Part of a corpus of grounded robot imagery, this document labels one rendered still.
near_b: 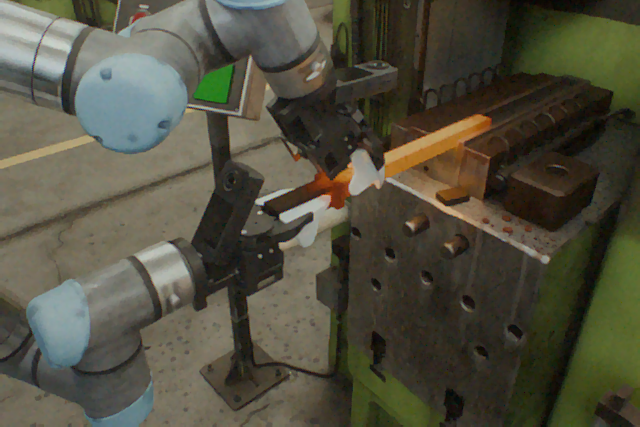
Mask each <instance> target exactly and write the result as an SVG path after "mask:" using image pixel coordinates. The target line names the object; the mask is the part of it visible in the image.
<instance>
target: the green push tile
mask: <svg viewBox="0 0 640 427"><path fill-rule="evenodd" d="M234 69H235V66H233V65H229V66H226V67H224V68H222V69H219V70H217V71H215V72H212V73H210V74H208V75H206V76H204V77H203V79H202V81H201V83H200V84H199V86H198V88H197V90H196V91H195V93H194V96H193V98H194V99H196V100H201V101H206V102H212V103H218V104H223V105H228V100H229V95H230V90H231V85H232V79H233V74H234Z"/></svg>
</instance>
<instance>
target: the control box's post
mask: <svg viewBox="0 0 640 427"><path fill-rule="evenodd" d="M206 119H207V128H208V136H209V143H210V148H211V156H212V165H213V173H214V182H215V186H216V184H217V181H218V179H219V177H220V174H221V172H222V170H223V168H224V165H225V163H226V161H228V160H231V155H230V145H229V144H230V138H229V128H228V117H227V116H223V115H218V114H212V113H207V112H206ZM227 292H228V300H229V309H230V315H232V316H233V317H234V318H235V319H238V318H240V317H242V316H243V315H245V314H246V309H245V298H244V292H243V291H242V290H238V291H237V290H236V289H235V288H234V287H233V286H232V285H228V286H227ZM231 325H232V334H233V343H234V351H235V356H237V357H238V358H239V363H240V371H241V372H240V374H241V376H242V377H244V376H245V374H244V372H245V371H244V363H243V360H244V358H245V357H248V359H249V361H250V364H251V360H250V350H249V342H248V329H247V319H246V317H245V318H244V319H242V320H240V321H238V322H237V323H236V322H234V321H233V320H232V318H231Z"/></svg>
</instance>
